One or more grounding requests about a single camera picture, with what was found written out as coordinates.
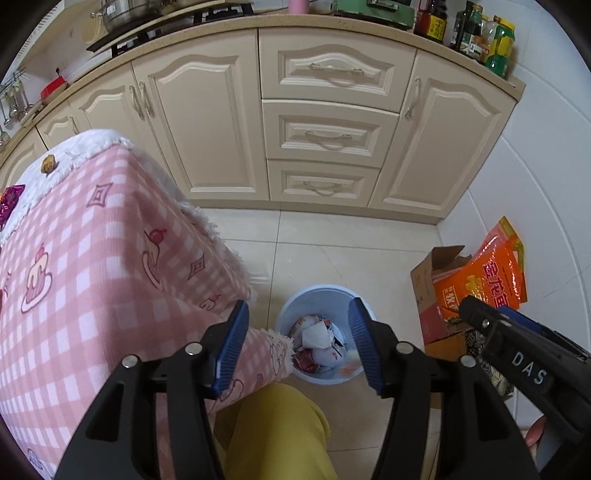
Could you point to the row of hanging steel utensils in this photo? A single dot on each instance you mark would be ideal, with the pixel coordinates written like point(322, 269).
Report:
point(14, 106)

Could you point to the light blue bin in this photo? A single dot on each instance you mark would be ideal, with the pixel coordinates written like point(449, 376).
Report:
point(295, 304)

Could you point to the green electric grill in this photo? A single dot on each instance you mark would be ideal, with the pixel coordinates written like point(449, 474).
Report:
point(369, 16)

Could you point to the red plastic box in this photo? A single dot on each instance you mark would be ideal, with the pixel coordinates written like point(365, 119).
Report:
point(54, 87)

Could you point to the steel cooking pot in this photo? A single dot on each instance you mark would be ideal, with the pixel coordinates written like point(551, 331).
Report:
point(124, 14)

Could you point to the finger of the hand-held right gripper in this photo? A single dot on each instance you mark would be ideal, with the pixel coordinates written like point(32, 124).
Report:
point(521, 319)
point(482, 321)

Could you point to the person's right hand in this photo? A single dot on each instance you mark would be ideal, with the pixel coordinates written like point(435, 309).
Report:
point(535, 438)

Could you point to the dark brown bottle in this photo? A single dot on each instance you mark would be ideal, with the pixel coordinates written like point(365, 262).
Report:
point(479, 37)

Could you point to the cream kitchen base cabinet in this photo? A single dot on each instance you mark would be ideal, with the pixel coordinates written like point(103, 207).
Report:
point(207, 115)

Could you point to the black gas stove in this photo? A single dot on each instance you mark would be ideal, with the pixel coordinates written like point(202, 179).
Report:
point(138, 44)

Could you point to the yellow green oil bottle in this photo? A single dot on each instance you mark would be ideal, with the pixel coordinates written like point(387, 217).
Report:
point(501, 48)

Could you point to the red label sauce bottle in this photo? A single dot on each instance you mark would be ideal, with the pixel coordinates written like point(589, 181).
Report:
point(431, 23)

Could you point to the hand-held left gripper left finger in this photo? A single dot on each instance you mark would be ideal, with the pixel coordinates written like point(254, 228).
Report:
point(231, 346)

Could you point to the large orange printed bag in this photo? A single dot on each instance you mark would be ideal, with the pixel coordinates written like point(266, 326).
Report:
point(489, 272)

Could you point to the pink utensil holder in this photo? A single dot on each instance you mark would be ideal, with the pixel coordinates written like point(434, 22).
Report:
point(299, 5)

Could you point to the brown cardboard box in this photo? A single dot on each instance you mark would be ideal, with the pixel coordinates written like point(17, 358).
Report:
point(429, 304)

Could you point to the dark green glass bottle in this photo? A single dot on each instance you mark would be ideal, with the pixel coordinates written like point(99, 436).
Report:
point(463, 25)

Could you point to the pile of wrappers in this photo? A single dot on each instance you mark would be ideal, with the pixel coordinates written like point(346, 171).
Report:
point(318, 337)

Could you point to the cream cabinet drawer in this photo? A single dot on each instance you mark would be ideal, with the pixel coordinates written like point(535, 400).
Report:
point(323, 177)
point(328, 127)
point(332, 55)

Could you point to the brown walnut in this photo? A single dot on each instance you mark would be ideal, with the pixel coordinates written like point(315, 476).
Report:
point(49, 164)

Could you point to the dark patterned bag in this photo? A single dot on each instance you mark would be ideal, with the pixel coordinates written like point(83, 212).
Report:
point(501, 383)

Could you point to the person's yellow trouser leg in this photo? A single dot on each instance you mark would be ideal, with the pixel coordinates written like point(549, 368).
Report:
point(277, 438)

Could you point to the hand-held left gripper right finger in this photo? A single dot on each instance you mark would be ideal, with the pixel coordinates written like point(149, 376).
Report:
point(362, 346)

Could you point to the white checked cloth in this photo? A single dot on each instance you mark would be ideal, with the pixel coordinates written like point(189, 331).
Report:
point(101, 137)

